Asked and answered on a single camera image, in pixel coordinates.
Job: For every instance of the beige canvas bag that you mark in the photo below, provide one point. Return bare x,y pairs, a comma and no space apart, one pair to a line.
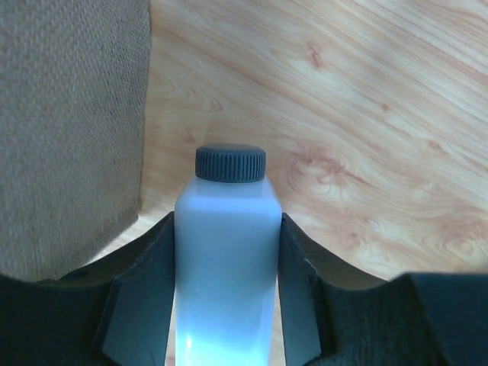
73,87

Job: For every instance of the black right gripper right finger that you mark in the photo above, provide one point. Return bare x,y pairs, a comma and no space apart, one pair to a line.
333,313

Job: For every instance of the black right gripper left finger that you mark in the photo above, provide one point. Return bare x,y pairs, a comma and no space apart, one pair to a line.
114,311

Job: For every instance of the white bottle grey cap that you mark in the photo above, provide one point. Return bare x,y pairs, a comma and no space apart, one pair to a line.
227,228

